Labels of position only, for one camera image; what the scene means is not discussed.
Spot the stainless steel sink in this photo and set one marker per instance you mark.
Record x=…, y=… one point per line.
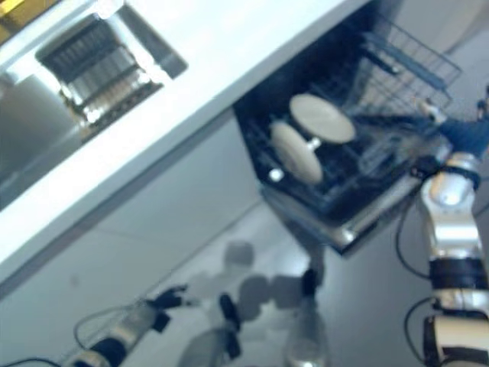
x=30, y=126

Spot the wide white cabinet door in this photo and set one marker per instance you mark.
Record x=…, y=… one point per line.
x=76, y=275

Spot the robot right leg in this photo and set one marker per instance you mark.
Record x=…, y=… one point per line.
x=309, y=329

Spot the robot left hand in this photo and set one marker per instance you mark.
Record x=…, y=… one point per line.
x=172, y=298

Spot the cream ceramic plate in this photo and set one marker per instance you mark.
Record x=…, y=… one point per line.
x=298, y=156
x=324, y=118

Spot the black sink dish rack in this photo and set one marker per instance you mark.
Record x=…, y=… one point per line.
x=99, y=72

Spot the white cabinet door beside dishwasher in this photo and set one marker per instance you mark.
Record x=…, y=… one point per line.
x=191, y=183

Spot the narrow white cabinet front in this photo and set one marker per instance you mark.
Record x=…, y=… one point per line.
x=439, y=23

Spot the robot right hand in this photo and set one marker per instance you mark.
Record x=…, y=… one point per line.
x=466, y=134

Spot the built-in dishwasher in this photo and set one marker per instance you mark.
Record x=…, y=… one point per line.
x=305, y=214

